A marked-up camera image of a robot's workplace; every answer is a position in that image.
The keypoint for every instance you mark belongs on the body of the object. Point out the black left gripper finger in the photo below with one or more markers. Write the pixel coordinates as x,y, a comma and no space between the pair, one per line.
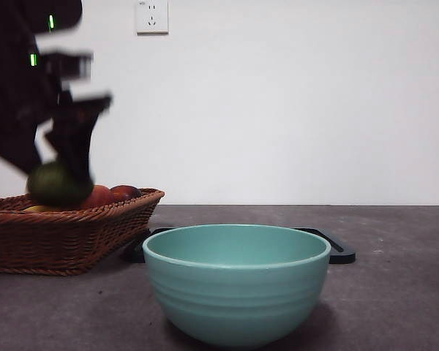
75,146
14,146

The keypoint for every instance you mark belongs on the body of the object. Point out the green avocado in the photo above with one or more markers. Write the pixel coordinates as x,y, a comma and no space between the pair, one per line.
55,186

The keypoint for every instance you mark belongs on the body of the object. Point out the teal bowl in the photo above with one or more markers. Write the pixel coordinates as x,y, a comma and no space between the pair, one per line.
238,300

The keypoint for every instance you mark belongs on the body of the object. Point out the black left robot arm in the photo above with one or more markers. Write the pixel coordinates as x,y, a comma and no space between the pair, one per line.
7,44

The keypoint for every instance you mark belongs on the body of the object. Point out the red yellow apple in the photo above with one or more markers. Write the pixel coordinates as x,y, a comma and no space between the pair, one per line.
101,197

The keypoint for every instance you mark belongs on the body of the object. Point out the yellow banana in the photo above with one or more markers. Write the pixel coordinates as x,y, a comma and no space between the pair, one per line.
38,208

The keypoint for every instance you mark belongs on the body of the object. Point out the dark red peach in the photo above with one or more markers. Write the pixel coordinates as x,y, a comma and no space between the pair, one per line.
126,192

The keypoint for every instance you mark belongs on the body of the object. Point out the brown wicker basket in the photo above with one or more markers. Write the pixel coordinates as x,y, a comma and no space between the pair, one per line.
58,241

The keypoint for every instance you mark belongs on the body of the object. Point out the black tray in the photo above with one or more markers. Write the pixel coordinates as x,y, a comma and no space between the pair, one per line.
345,256

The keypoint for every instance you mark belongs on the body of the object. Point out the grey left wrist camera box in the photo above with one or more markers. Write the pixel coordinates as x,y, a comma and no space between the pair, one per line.
77,66

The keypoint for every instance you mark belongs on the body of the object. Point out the white wall socket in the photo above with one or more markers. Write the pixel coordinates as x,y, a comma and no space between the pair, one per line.
153,18

